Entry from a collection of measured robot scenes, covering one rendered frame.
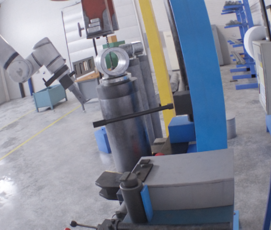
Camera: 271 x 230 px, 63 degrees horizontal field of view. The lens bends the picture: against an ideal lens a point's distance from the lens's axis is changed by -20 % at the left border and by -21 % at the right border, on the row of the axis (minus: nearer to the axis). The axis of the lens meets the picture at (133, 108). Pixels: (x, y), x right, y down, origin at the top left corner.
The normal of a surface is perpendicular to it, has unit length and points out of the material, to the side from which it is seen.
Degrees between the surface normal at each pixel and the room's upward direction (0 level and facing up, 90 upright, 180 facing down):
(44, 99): 90
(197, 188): 90
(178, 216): 0
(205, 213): 0
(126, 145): 90
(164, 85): 90
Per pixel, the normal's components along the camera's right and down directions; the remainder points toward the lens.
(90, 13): -0.04, 0.26
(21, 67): 0.32, 0.18
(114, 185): -0.20, -0.95
